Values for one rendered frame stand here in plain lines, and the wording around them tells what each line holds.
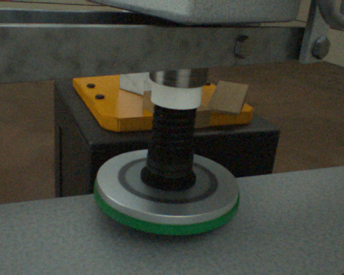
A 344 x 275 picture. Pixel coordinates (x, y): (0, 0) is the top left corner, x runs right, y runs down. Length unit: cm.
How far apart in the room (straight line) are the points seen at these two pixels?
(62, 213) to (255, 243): 28
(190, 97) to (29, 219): 29
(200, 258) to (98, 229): 15
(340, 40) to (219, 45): 644
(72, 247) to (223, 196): 22
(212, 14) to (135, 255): 32
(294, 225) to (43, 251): 37
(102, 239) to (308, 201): 36
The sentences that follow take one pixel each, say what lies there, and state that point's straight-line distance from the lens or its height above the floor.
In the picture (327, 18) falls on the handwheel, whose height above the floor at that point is 114.
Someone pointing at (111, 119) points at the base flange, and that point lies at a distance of 118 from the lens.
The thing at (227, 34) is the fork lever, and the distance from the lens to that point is 56.
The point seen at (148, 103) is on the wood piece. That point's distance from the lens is 124.
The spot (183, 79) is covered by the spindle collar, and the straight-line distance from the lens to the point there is 56.
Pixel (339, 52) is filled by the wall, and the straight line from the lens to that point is 698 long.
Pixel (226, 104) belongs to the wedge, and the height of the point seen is 80.
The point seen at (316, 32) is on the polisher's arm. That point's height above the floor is 111.
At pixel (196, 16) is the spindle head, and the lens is 45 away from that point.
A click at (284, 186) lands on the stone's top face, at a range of 82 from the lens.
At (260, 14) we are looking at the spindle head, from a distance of 52.
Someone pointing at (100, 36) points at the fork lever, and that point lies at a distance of 44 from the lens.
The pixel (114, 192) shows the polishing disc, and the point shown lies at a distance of 61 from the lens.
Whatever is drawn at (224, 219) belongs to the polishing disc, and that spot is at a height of 86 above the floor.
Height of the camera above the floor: 118
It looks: 22 degrees down
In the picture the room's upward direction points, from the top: 6 degrees clockwise
